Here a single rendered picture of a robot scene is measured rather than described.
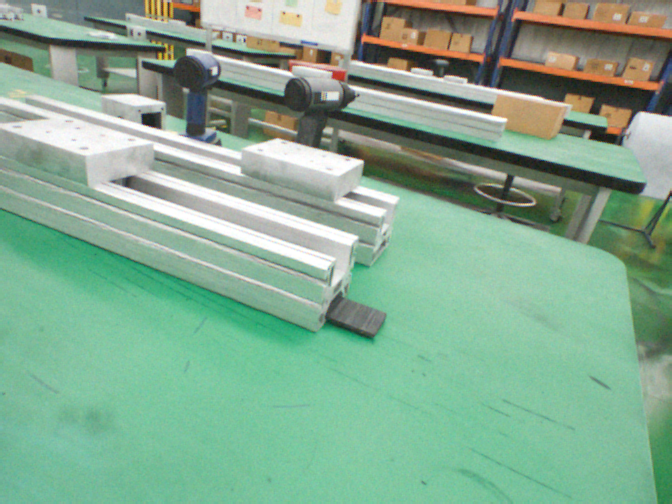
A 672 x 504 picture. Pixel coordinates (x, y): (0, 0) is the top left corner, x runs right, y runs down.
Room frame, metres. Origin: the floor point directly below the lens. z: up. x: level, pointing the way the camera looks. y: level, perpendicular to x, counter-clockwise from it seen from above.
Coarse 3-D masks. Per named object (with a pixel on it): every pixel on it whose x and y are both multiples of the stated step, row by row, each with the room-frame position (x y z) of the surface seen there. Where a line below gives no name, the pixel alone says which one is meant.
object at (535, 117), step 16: (0, 48) 4.26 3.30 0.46; (256, 48) 5.27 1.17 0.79; (272, 48) 5.28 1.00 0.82; (16, 64) 3.94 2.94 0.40; (32, 64) 4.05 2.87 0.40; (512, 96) 2.36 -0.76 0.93; (272, 112) 4.73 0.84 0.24; (496, 112) 2.34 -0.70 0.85; (512, 112) 2.30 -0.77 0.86; (528, 112) 2.26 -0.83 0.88; (544, 112) 2.23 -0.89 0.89; (560, 112) 2.20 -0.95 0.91; (288, 128) 4.60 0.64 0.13; (512, 128) 2.29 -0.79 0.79; (528, 128) 2.25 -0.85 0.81; (544, 128) 2.21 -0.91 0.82
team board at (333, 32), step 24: (216, 0) 4.16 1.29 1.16; (240, 0) 4.05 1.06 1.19; (264, 0) 3.94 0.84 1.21; (288, 0) 3.84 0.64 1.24; (312, 0) 3.75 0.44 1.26; (336, 0) 3.66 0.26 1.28; (360, 0) 3.60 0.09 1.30; (216, 24) 4.15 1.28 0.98; (240, 24) 4.04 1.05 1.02; (264, 24) 3.94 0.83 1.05; (288, 24) 3.83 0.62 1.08; (312, 24) 3.74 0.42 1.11; (336, 24) 3.65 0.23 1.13; (336, 48) 3.63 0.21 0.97; (336, 144) 3.63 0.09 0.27
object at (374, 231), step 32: (32, 96) 0.91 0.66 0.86; (128, 128) 0.82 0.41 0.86; (160, 160) 0.72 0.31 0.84; (192, 160) 0.68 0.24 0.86; (224, 160) 0.75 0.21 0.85; (224, 192) 0.66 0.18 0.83; (256, 192) 0.64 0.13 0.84; (288, 192) 0.62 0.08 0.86; (352, 192) 0.67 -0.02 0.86; (320, 224) 0.60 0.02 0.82; (352, 224) 0.59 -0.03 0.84; (384, 224) 0.64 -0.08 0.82
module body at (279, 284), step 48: (0, 192) 0.56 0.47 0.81; (48, 192) 0.53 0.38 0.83; (96, 192) 0.50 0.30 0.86; (144, 192) 0.57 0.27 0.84; (192, 192) 0.54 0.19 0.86; (96, 240) 0.50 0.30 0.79; (144, 240) 0.49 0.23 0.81; (192, 240) 0.45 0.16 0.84; (240, 240) 0.43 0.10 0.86; (288, 240) 0.49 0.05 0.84; (336, 240) 0.47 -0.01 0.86; (240, 288) 0.43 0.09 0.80; (288, 288) 0.41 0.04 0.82; (336, 288) 0.45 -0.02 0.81
